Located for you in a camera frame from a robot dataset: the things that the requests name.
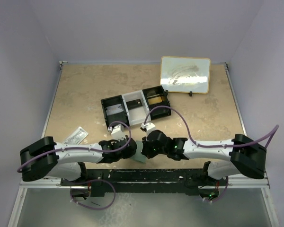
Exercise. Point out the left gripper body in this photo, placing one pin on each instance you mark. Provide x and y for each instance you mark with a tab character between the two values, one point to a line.
124	156

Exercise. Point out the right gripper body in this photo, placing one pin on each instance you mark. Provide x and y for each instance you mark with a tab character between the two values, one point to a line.
151	151

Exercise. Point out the green card holder wallet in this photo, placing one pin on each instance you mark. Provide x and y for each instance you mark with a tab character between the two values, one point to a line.
138	156

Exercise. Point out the black white sorting tray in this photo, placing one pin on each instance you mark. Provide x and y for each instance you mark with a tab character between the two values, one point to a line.
137	115

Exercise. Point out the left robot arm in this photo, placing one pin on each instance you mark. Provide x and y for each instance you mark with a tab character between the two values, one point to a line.
46	158

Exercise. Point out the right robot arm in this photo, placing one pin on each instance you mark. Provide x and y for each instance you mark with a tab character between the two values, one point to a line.
240	155

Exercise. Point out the gold card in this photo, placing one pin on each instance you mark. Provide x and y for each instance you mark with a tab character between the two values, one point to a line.
154	100

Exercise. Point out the silver VIP card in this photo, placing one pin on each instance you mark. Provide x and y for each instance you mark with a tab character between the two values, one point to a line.
114	109

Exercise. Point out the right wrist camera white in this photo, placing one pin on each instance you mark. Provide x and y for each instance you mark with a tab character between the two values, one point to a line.
148	126

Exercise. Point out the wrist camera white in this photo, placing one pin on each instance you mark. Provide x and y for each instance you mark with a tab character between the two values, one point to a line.
148	126
117	131

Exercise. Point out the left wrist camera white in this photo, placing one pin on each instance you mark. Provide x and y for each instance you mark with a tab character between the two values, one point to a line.
117	131

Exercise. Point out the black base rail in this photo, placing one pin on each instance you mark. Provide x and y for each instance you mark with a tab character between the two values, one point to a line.
192	182

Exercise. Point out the white board wooden frame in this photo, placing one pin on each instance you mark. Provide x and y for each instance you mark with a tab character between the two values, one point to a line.
185	74

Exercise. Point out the aluminium frame rail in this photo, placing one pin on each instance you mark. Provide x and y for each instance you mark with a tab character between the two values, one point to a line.
241	181

